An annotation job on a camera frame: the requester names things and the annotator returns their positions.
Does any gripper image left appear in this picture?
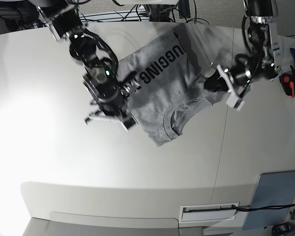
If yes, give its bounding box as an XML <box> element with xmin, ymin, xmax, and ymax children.
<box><xmin>83</xmin><ymin>73</ymin><xmax>135</xmax><ymax>123</ymax></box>

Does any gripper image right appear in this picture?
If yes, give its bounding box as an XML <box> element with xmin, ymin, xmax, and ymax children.
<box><xmin>204</xmin><ymin>61</ymin><xmax>253</xmax><ymax>98</ymax></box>

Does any grey T-shirt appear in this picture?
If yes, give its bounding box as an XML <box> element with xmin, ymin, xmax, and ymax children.
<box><xmin>118</xmin><ymin>25</ymin><xmax>224</xmax><ymax>146</ymax></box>

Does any robot base stand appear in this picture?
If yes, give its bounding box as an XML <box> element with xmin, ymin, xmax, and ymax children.
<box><xmin>113</xmin><ymin>0</ymin><xmax>209</xmax><ymax>23</ymax></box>

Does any black orange clamp tool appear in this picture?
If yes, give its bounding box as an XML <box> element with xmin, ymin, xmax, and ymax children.
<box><xmin>279</xmin><ymin>65</ymin><xmax>295</xmax><ymax>98</ymax></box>

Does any grey-blue laptop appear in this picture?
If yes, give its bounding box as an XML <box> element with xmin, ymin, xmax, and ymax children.
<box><xmin>242</xmin><ymin>170</ymin><xmax>295</xmax><ymax>230</ymax></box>

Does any black device bottom right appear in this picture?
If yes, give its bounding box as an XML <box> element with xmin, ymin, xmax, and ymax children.
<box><xmin>271</xmin><ymin>222</ymin><xmax>295</xmax><ymax>236</ymax></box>

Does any white camera box image right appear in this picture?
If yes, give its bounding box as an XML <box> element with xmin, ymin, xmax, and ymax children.
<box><xmin>226</xmin><ymin>94</ymin><xmax>245</xmax><ymax>111</ymax></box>

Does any white camera box image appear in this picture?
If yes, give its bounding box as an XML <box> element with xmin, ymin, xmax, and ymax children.
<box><xmin>120</xmin><ymin>116</ymin><xmax>137</xmax><ymax>131</ymax></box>
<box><xmin>226</xmin><ymin>94</ymin><xmax>245</xmax><ymax>111</ymax></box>

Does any white camera box image left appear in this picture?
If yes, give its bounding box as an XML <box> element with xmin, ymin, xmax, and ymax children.
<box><xmin>120</xmin><ymin>116</ymin><xmax>137</xmax><ymax>131</ymax></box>

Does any white table cable grommet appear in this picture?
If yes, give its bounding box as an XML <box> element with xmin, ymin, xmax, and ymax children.
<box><xmin>179</xmin><ymin>202</ymin><xmax>239</xmax><ymax>223</ymax></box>

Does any black power cable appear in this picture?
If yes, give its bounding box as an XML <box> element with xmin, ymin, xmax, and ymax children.
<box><xmin>232</xmin><ymin>202</ymin><xmax>295</xmax><ymax>212</ymax></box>

